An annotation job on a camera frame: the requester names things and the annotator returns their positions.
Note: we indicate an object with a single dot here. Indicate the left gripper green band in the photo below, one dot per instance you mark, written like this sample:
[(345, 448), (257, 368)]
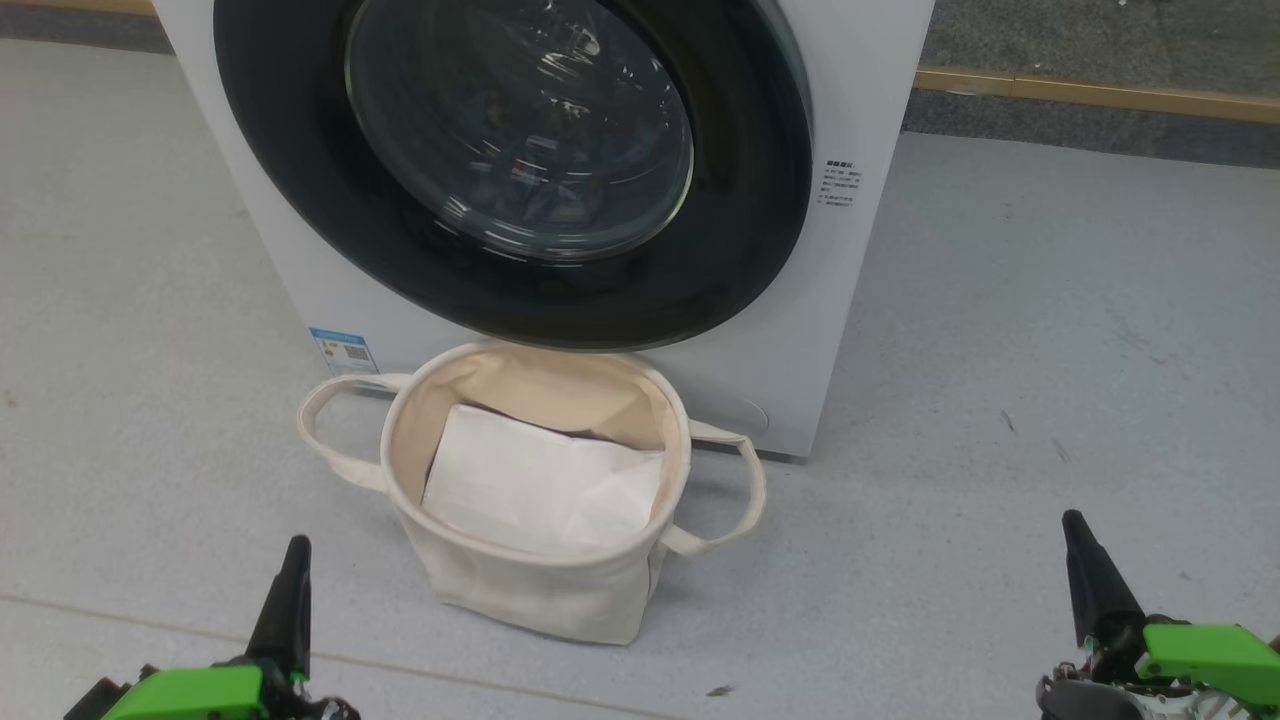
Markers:
[(190, 695)]

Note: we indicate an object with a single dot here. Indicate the cream canvas laundry basket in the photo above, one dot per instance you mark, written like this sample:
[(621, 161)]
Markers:
[(520, 600)]

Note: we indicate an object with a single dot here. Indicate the black printed text label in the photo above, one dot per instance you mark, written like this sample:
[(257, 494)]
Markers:
[(842, 183)]

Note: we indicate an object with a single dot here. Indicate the round drain filter cover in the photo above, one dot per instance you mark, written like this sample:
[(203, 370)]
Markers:
[(752, 415)]

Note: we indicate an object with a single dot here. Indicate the white front-load washing machine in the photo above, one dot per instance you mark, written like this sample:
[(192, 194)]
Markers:
[(850, 300)]

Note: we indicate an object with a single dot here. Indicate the blue energy label sticker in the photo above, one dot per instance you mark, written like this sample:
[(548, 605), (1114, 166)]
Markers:
[(343, 352)]

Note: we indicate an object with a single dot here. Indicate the white sheet basket liner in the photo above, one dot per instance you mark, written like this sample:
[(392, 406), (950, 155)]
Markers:
[(520, 480)]

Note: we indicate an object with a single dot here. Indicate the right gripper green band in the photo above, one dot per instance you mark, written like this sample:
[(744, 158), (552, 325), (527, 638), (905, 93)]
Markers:
[(1200, 660)]

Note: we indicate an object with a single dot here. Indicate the black round glass washer door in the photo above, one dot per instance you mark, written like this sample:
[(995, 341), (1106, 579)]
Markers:
[(300, 200)]

